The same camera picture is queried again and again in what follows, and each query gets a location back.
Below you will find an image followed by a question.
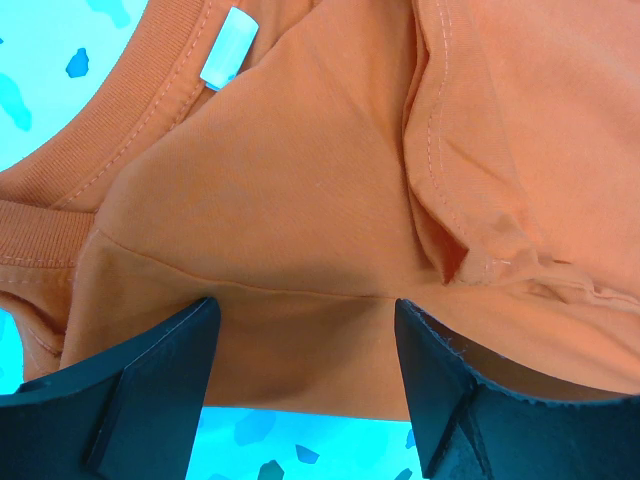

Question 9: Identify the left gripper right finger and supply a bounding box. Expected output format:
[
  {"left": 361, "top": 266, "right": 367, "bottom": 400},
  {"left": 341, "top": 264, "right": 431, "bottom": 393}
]
[{"left": 395, "top": 299, "right": 639, "bottom": 479}]

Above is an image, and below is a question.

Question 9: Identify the orange t shirt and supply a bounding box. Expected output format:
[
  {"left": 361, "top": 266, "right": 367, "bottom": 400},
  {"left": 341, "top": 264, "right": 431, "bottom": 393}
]
[{"left": 1, "top": 1, "right": 639, "bottom": 420}]

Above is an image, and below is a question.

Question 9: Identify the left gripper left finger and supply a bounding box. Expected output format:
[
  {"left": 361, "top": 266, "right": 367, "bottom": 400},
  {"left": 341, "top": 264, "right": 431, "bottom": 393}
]
[{"left": 1, "top": 298, "right": 221, "bottom": 480}]

